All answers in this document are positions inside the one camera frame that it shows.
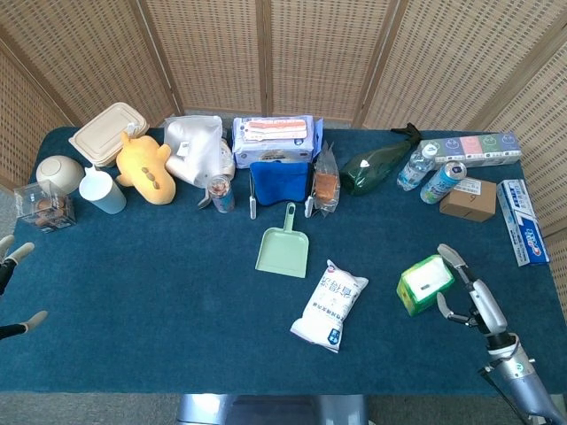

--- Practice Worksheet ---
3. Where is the green tissue pack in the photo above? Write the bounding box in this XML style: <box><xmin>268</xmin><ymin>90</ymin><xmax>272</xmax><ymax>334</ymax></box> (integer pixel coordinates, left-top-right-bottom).
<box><xmin>395</xmin><ymin>254</ymin><xmax>456</xmax><ymax>318</ymax></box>

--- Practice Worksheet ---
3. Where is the green plastic bottle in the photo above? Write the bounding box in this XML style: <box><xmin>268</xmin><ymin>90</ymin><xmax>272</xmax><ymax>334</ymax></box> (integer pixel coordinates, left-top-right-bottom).
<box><xmin>338</xmin><ymin>138</ymin><xmax>418</xmax><ymax>197</ymax></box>

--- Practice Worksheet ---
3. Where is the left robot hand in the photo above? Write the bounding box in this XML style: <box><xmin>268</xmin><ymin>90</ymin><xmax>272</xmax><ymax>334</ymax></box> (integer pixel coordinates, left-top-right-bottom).
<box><xmin>0</xmin><ymin>234</ymin><xmax>50</xmax><ymax>343</ymax></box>

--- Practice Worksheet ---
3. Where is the beige bowl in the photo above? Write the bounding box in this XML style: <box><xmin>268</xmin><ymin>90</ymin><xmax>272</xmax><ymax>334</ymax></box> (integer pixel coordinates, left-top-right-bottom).
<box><xmin>35</xmin><ymin>155</ymin><xmax>85</xmax><ymax>197</ymax></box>

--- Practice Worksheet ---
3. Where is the clear water bottle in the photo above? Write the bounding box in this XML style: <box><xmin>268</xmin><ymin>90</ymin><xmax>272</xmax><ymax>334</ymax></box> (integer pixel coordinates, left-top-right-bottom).
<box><xmin>396</xmin><ymin>143</ymin><xmax>438</xmax><ymax>192</ymax></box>

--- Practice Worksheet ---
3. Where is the blue green drink can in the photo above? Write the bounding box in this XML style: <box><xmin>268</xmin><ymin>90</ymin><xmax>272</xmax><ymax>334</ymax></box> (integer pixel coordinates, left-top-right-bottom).
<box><xmin>419</xmin><ymin>159</ymin><xmax>469</xmax><ymax>205</ymax></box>

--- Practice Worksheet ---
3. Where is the blue carpet mat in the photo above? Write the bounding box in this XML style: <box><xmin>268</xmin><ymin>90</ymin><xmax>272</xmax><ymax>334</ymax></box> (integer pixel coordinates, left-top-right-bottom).
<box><xmin>0</xmin><ymin>125</ymin><xmax>567</xmax><ymax>398</ymax></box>

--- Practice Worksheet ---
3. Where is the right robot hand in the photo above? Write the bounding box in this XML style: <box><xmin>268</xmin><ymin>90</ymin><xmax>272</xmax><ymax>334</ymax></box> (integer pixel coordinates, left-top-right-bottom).
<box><xmin>436</xmin><ymin>243</ymin><xmax>509</xmax><ymax>338</ymax></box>

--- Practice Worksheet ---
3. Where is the clear snack jar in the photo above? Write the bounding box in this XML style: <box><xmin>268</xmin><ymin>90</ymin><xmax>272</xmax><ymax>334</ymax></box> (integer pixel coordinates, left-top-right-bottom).
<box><xmin>207</xmin><ymin>174</ymin><xmax>237</xmax><ymax>214</ymax></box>

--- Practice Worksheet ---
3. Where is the brown cardboard box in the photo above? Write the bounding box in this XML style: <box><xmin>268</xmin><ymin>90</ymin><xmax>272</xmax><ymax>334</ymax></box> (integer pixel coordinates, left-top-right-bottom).
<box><xmin>439</xmin><ymin>176</ymin><xmax>499</xmax><ymax>224</ymax></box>

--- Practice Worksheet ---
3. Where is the beige lunch box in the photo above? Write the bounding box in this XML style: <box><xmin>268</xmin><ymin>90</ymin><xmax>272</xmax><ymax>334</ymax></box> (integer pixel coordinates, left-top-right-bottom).
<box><xmin>67</xmin><ymin>102</ymin><xmax>150</xmax><ymax>169</ymax></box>

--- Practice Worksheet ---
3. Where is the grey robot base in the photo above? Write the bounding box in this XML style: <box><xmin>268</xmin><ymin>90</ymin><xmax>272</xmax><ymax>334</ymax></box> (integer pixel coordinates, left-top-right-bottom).
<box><xmin>176</xmin><ymin>393</ymin><xmax>370</xmax><ymax>425</ymax></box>

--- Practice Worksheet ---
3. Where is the bread in clear bag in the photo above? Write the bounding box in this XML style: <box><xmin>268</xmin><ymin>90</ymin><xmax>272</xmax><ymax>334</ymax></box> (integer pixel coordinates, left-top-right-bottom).
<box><xmin>311</xmin><ymin>141</ymin><xmax>343</xmax><ymax>220</ymax></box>

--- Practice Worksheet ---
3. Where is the white plastic bag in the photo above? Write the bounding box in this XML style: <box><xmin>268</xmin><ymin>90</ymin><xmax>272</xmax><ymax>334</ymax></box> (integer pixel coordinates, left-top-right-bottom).
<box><xmin>163</xmin><ymin>115</ymin><xmax>237</xmax><ymax>188</ymax></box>

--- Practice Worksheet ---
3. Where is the blue white toothpaste box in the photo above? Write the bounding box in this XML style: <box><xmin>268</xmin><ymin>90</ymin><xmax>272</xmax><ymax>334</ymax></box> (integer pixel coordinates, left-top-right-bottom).
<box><xmin>495</xmin><ymin>178</ymin><xmax>552</xmax><ymax>268</ymax></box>

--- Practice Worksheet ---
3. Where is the yellow plush toy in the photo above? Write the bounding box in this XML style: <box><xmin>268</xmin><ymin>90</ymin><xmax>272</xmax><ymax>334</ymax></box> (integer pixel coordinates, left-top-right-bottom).
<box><xmin>115</xmin><ymin>130</ymin><xmax>177</xmax><ymax>206</ymax></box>

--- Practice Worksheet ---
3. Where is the blue towel on rack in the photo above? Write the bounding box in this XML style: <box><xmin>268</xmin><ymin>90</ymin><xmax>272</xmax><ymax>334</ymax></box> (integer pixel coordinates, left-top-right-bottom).
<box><xmin>247</xmin><ymin>169</ymin><xmax>317</xmax><ymax>220</ymax></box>

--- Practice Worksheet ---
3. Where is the pastel multipack box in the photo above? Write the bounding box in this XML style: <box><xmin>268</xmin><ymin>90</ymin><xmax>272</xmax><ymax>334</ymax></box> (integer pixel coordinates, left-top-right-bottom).
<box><xmin>417</xmin><ymin>130</ymin><xmax>524</xmax><ymax>167</ymax></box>

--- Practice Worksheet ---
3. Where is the pale blue plastic cup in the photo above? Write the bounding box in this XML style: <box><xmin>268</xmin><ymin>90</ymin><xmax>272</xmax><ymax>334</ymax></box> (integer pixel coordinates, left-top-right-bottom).
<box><xmin>78</xmin><ymin>165</ymin><xmax>128</xmax><ymax>216</ymax></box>

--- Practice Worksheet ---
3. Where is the woven folding screen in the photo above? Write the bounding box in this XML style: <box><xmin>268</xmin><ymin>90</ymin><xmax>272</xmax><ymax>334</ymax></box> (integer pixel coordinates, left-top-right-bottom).
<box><xmin>0</xmin><ymin>0</ymin><xmax>567</xmax><ymax>324</ymax></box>

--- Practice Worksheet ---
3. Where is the blue white pad package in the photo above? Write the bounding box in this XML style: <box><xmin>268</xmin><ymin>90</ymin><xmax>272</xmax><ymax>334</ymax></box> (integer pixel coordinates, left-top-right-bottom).
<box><xmin>231</xmin><ymin>115</ymin><xmax>326</xmax><ymax>171</ymax></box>

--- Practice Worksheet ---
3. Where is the clear box of chocolates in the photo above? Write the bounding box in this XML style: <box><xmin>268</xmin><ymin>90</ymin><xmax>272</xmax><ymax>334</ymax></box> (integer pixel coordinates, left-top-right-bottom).
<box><xmin>13</xmin><ymin>181</ymin><xmax>77</xmax><ymax>236</ymax></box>

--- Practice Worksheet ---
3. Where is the green plastic dustpan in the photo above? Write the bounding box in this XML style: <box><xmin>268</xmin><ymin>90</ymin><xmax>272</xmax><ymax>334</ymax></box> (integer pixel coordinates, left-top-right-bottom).
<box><xmin>253</xmin><ymin>201</ymin><xmax>312</xmax><ymax>280</ymax></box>

